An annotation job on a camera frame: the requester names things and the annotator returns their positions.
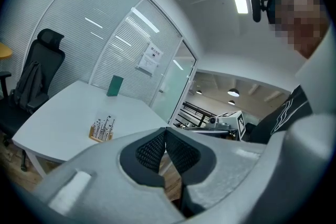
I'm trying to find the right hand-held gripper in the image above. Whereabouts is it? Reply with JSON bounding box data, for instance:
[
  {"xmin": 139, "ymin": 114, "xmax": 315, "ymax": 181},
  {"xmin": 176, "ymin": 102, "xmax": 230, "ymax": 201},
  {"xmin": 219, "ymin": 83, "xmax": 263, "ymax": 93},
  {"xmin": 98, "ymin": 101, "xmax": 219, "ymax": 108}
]
[{"xmin": 205, "ymin": 110, "xmax": 246, "ymax": 141}]

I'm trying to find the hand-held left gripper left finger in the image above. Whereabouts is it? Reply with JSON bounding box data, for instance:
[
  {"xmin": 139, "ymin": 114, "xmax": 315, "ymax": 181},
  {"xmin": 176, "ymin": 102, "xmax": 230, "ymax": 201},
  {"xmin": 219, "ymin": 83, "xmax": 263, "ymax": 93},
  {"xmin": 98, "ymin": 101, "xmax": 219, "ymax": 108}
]
[{"xmin": 30, "ymin": 127, "xmax": 186, "ymax": 224}]

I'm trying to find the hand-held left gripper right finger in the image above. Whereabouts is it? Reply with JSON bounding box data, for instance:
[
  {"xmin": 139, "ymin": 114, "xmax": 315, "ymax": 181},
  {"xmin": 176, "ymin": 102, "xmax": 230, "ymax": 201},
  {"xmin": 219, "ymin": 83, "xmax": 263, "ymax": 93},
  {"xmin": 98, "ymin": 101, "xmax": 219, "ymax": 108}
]
[{"xmin": 165, "ymin": 127, "xmax": 272, "ymax": 220}]

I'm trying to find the wooden card holder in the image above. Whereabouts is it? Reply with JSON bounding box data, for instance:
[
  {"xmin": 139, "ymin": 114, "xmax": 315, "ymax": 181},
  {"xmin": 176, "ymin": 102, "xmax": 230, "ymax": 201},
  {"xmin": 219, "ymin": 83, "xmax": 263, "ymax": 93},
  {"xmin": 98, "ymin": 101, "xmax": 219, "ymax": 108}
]
[{"xmin": 88, "ymin": 125, "xmax": 114, "ymax": 143}]

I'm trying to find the white card with black print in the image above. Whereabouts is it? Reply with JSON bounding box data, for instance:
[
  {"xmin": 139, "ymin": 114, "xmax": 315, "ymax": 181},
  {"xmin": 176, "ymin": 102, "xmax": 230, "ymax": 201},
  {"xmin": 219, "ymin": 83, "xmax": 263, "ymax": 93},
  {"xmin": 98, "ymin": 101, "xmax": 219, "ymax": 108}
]
[{"xmin": 92, "ymin": 110, "xmax": 117, "ymax": 141}]

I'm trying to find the black metal railing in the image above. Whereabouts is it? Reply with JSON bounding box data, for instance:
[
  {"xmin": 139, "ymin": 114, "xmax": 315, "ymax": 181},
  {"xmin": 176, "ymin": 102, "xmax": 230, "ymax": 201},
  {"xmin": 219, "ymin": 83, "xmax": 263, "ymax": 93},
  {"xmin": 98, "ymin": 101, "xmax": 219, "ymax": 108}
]
[{"xmin": 175, "ymin": 101, "xmax": 219, "ymax": 128}]

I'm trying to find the person's black shirt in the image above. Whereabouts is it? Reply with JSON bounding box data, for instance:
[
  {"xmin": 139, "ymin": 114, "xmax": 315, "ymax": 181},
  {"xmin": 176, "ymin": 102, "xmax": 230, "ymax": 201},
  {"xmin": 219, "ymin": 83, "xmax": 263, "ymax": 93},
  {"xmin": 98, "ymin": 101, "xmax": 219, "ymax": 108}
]
[{"xmin": 247, "ymin": 84, "xmax": 314, "ymax": 144}]

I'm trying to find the frosted glass door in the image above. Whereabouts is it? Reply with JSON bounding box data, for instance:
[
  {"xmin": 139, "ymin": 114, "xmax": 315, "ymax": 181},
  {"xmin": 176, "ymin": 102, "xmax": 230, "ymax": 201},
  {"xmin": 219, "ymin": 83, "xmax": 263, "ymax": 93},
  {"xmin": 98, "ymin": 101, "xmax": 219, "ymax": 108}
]
[{"xmin": 151, "ymin": 39, "xmax": 198, "ymax": 124}]

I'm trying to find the white paper notice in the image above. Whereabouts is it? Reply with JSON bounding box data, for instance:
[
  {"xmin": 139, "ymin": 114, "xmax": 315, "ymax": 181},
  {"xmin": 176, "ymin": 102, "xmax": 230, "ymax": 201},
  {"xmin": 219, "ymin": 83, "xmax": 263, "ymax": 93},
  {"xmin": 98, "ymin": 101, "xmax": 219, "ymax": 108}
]
[{"xmin": 137, "ymin": 42, "xmax": 164, "ymax": 77}]

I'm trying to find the green box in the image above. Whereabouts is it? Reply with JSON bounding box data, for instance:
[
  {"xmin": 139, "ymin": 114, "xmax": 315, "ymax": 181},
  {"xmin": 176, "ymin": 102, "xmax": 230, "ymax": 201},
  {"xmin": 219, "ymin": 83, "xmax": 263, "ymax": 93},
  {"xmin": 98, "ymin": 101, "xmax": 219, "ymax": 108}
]
[{"xmin": 107, "ymin": 74, "xmax": 124, "ymax": 98}]

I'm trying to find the person's head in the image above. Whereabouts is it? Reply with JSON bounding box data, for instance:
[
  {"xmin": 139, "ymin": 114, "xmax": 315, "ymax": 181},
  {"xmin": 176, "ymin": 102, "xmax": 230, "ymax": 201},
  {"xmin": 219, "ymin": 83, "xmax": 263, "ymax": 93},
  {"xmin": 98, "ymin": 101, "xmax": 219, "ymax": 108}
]
[{"xmin": 267, "ymin": 0, "xmax": 332, "ymax": 60}]

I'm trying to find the dark grey backpack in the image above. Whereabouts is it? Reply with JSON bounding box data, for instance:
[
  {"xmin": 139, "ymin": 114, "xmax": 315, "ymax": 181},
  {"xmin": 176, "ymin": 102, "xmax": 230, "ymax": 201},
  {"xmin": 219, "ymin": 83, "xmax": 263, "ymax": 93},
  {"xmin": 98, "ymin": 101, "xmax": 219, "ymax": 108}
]
[{"xmin": 9, "ymin": 60, "xmax": 45, "ymax": 114}]

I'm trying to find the black office chair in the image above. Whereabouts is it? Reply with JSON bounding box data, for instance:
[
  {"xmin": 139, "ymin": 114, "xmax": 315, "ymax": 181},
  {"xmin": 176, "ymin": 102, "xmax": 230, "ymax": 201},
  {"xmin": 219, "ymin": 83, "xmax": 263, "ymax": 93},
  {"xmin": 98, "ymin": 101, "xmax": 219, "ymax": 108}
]
[{"xmin": 0, "ymin": 28, "xmax": 66, "ymax": 172}]

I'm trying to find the yellow round table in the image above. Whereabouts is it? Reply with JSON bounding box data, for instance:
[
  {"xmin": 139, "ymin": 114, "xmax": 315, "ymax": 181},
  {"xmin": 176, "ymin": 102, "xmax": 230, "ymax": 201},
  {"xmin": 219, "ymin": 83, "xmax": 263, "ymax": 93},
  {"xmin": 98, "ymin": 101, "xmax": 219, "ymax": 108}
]
[{"xmin": 0, "ymin": 42, "xmax": 13, "ymax": 61}]

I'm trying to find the black head-worn camera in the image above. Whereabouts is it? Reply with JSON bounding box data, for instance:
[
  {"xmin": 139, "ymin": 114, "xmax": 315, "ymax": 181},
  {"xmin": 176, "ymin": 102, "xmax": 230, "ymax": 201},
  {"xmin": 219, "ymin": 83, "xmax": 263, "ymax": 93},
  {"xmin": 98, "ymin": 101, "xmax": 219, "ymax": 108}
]
[{"xmin": 249, "ymin": 0, "xmax": 269, "ymax": 23}]

